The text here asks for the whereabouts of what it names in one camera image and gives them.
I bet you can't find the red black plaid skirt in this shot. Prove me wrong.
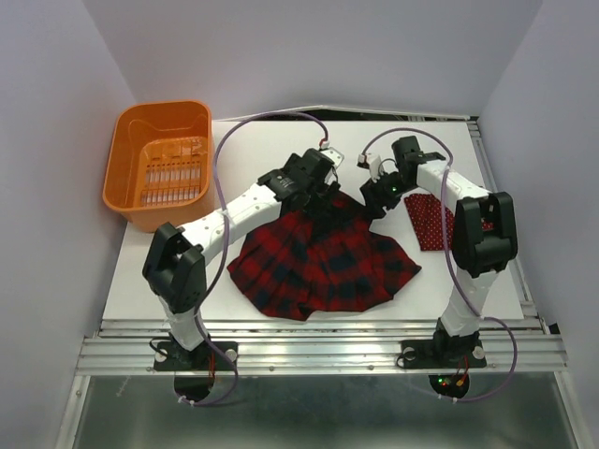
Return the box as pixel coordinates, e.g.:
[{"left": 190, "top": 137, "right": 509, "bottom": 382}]
[{"left": 227, "top": 192, "right": 421, "bottom": 322}]

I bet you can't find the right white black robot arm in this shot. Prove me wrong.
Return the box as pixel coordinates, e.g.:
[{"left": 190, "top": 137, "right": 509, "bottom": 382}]
[{"left": 358, "top": 128, "right": 518, "bottom": 369}]

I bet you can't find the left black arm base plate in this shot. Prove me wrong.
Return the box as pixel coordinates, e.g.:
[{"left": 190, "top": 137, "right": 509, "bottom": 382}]
[{"left": 149, "top": 339, "right": 238, "bottom": 372}]

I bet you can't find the red polka dot skirt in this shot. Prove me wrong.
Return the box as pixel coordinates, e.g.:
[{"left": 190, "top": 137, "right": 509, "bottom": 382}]
[{"left": 402, "top": 192, "right": 497, "bottom": 253}]

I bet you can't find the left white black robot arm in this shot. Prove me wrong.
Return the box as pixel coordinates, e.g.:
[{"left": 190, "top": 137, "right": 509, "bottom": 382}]
[{"left": 142, "top": 149, "right": 344, "bottom": 369}]

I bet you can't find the aluminium front rail frame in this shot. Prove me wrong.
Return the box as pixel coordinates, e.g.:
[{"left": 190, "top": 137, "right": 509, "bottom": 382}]
[{"left": 56, "top": 317, "right": 592, "bottom": 448}]

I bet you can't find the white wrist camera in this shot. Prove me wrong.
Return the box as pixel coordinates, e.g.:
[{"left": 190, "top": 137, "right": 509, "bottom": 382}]
[
  {"left": 358, "top": 152, "right": 383, "bottom": 183},
  {"left": 320, "top": 147, "right": 344, "bottom": 169}
]

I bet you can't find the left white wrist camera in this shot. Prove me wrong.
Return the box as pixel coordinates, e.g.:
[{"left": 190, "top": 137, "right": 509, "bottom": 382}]
[{"left": 320, "top": 147, "right": 344, "bottom": 169}]

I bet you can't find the orange plastic bin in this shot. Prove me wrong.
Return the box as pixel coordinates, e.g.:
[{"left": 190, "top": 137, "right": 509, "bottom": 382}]
[{"left": 103, "top": 100, "right": 215, "bottom": 233}]

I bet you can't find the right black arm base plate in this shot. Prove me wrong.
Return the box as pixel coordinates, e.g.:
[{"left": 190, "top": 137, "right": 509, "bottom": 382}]
[{"left": 400, "top": 338, "right": 488, "bottom": 371}]

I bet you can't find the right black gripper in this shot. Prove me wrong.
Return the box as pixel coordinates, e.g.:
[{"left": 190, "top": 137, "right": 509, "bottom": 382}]
[{"left": 359, "top": 167, "right": 416, "bottom": 220}]

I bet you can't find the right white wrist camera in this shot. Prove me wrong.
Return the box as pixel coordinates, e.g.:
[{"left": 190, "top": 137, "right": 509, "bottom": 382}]
[{"left": 358, "top": 152, "right": 383, "bottom": 183}]

